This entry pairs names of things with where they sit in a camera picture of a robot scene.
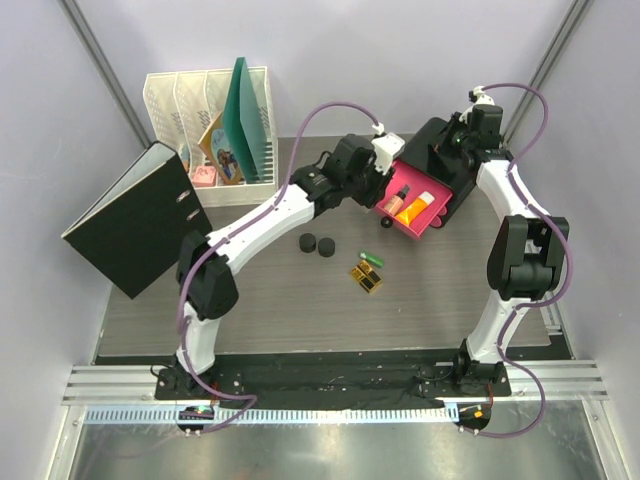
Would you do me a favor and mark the beige foundation bottle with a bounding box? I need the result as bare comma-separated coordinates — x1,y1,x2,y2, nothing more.
383,184,410,217

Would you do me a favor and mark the black drawer organizer box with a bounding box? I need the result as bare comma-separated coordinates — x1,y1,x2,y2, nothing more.
399,112,477,228

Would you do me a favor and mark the orange cream tube white cap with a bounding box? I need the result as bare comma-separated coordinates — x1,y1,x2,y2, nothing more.
395,191,435,227

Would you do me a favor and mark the pink top drawer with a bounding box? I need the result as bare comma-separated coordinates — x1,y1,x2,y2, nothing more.
374,160,453,240

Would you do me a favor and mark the pink drawer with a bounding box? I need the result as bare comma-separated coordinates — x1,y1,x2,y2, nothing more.
432,214,448,229
374,160,453,240

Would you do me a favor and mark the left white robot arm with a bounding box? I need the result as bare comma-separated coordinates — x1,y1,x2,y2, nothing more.
176,133,405,399

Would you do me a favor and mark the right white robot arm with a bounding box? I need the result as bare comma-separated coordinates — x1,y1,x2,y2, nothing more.
441,97,569,396

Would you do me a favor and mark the black round jar right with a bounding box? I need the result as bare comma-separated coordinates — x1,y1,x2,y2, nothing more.
317,237,336,258

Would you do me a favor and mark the green lip balm tube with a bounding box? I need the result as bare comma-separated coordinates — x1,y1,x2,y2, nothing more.
359,251,385,268

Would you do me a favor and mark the pink middle drawer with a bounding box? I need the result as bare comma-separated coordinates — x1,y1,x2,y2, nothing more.
432,214,448,229

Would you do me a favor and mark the gold lipstick case left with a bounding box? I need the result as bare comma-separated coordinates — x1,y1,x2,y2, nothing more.
349,266,374,291

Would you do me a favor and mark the gold lipstick case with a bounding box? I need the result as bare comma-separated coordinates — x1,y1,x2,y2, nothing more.
359,272,382,294
349,266,374,291

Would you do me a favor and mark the gold lipstick case right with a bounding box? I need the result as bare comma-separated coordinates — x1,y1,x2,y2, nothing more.
359,272,382,294

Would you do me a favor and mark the green plastic folder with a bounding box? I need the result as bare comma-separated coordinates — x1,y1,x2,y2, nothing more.
222,57,266,184

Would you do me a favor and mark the colourful picture booklet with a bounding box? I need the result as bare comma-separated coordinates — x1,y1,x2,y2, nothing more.
198,112,243,185

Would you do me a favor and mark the white magazine file rack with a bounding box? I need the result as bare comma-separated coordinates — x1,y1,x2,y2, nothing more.
143,66,279,207

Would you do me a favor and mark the pink sticky note pad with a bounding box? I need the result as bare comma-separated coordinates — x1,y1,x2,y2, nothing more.
191,165,217,188

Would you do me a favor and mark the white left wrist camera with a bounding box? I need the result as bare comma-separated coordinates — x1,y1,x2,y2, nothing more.
371,123,405,175

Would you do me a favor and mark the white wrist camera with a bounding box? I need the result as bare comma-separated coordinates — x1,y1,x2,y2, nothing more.
371,123,405,175
469,86,495,106

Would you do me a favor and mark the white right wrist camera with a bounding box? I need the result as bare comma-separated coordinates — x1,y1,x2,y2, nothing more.
469,86,495,106

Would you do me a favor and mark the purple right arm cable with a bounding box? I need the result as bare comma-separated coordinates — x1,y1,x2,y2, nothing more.
469,82,576,437

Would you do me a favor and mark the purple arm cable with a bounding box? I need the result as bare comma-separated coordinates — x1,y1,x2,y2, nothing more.
469,82,576,437
177,102,384,434

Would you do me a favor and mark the black ring binder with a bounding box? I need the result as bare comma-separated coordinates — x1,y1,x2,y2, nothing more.
62,141,212,299

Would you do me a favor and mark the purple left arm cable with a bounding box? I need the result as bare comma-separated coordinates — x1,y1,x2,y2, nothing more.
177,102,384,434

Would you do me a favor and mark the aluminium rail frame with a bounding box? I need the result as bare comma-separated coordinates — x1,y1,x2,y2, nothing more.
47,352,631,479

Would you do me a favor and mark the white slotted cable duct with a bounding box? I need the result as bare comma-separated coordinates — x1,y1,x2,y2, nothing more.
85,404,459,425

